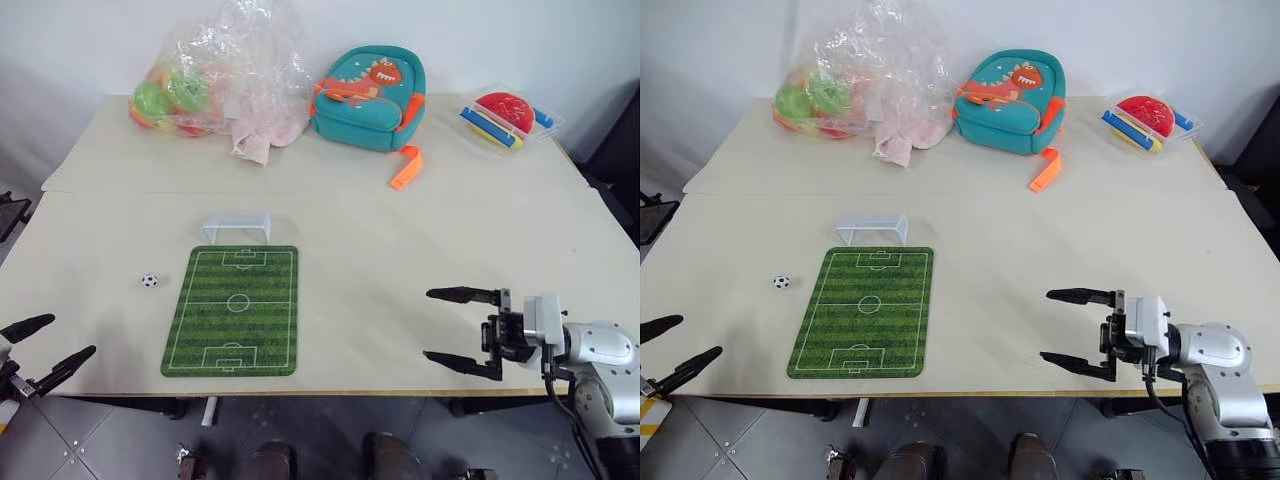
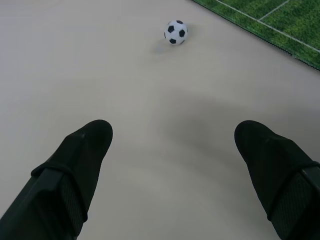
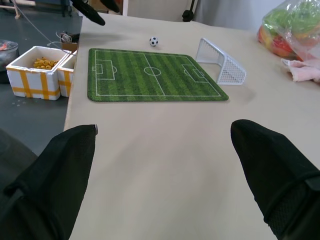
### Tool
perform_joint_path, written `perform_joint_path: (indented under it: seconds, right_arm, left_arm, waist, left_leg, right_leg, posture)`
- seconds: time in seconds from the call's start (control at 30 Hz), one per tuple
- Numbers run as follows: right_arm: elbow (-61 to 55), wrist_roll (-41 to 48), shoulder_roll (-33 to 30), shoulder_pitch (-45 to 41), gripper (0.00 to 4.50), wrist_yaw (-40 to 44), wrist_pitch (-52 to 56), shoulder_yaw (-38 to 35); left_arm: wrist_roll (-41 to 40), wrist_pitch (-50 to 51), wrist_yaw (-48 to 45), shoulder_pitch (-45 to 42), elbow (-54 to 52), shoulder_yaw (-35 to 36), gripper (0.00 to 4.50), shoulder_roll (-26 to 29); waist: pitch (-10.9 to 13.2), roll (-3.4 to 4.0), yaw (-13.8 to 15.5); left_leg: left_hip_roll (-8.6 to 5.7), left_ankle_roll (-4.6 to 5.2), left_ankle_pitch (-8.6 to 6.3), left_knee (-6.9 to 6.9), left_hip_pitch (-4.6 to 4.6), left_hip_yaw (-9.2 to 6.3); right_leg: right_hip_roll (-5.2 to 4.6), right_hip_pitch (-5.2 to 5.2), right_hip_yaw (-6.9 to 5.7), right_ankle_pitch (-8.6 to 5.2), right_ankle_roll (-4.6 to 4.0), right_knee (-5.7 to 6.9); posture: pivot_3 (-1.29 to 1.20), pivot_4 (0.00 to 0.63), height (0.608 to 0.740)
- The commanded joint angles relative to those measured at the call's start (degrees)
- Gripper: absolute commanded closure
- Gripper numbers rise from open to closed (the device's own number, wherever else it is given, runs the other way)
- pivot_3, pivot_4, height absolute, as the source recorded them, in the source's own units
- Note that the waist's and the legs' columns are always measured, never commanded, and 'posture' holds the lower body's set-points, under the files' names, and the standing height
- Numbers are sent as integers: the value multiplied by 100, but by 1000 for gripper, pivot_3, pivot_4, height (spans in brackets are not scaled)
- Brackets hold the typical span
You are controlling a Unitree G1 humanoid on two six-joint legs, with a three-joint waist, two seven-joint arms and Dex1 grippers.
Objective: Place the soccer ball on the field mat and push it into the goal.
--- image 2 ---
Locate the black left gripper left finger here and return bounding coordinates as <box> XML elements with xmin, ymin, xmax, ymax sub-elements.
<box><xmin>0</xmin><ymin>119</ymin><xmax>114</xmax><ymax>240</ymax></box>

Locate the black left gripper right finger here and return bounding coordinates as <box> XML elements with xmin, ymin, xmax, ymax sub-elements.
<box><xmin>234</xmin><ymin>120</ymin><xmax>320</xmax><ymax>240</ymax></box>

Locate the small black-white soccer ball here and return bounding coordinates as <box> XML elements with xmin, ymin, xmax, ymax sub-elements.
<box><xmin>163</xmin><ymin>19</ymin><xmax>189</xmax><ymax>46</ymax></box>

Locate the green soccer field mat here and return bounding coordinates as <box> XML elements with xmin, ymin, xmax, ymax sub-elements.
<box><xmin>190</xmin><ymin>0</ymin><xmax>320</xmax><ymax>71</ymax></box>

